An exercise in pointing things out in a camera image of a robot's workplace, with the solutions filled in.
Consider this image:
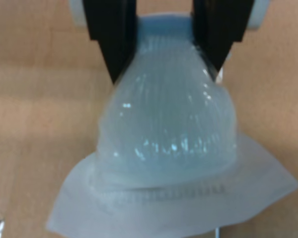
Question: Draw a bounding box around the brown cardboard sheet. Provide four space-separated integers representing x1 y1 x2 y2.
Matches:
0 0 298 238

